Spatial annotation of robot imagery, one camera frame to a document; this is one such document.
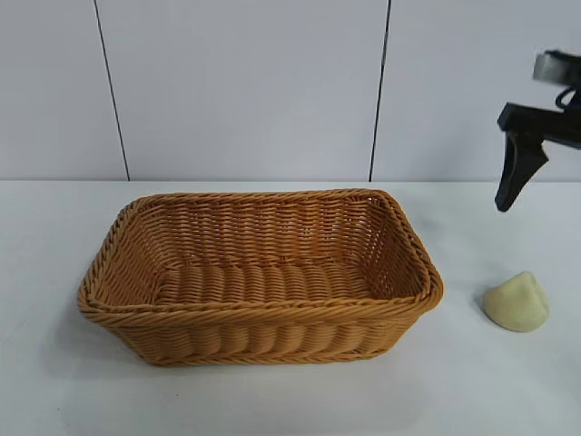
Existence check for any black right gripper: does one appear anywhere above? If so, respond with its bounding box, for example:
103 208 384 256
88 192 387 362
494 103 581 213

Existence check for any pale yellow egg yolk pastry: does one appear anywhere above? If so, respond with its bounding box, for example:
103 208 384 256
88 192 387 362
481 271 550 335

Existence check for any brown woven wicker basket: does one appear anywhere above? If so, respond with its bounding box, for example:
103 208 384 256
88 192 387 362
77 189 444 367

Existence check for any black camera cable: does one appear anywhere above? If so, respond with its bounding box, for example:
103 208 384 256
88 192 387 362
553 86 581 111

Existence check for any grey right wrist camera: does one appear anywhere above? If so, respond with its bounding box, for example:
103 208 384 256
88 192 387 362
531 49 581 85

